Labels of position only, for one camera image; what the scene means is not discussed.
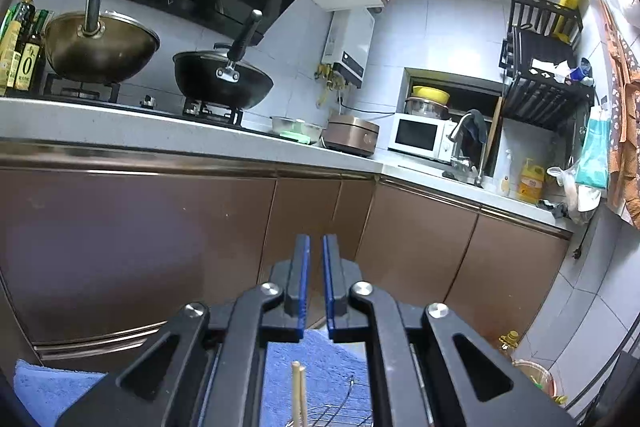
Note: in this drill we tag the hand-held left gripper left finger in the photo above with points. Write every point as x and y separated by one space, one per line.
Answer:
301 277

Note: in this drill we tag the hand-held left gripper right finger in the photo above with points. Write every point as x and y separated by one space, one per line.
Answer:
327 277

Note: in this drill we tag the wooden chopstick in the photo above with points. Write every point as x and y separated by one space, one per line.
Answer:
298 392

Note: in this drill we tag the metal utensil holder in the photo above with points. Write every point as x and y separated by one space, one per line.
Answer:
330 413

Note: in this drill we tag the brown rice cooker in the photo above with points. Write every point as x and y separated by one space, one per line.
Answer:
350 134

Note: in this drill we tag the metal basin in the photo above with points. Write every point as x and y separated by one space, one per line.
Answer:
295 126

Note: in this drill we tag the brown base cabinet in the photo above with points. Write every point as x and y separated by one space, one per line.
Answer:
150 247

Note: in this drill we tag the white microwave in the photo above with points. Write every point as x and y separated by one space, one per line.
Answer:
415 137

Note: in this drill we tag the cooking oil bottle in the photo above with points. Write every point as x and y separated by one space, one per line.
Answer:
509 342

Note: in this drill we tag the steel pot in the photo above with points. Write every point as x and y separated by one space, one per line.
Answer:
425 109

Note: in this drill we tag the metal faucet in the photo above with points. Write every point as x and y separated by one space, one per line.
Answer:
457 129

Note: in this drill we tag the white bottle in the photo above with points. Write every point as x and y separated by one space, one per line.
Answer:
507 179

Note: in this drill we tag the black wok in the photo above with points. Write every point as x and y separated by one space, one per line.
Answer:
220 87

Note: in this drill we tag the yellow bowl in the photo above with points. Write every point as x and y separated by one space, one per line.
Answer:
430 94

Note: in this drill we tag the dark cloth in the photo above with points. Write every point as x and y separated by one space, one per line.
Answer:
477 127

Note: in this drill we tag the wooden cutting board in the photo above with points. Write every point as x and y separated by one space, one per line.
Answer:
495 132

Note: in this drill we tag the yellow detergent bottle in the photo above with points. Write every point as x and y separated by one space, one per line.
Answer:
530 184

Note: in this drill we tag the clear plastic jar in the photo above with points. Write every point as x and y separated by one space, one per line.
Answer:
535 379

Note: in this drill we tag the white water heater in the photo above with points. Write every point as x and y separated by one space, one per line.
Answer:
350 42

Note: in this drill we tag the black power plug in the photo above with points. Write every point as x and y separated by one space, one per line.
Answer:
577 252

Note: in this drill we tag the white plastic bag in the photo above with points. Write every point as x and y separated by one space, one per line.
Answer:
580 199

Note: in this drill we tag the black dish rack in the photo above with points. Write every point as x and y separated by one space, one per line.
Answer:
540 99

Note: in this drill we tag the blue towel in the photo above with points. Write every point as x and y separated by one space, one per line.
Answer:
45 387

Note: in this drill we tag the black gas stove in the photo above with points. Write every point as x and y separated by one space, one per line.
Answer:
80 94

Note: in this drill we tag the teal bag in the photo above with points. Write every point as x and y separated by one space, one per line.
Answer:
592 152

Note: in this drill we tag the white cloth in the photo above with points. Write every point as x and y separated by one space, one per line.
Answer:
550 69

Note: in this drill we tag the orange patterned cloth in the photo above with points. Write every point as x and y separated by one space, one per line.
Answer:
627 132

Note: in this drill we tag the dark oil bottle yellow label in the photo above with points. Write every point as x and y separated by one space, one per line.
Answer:
27 67

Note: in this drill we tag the dark sauce bottle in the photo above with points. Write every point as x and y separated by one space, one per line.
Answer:
27 9

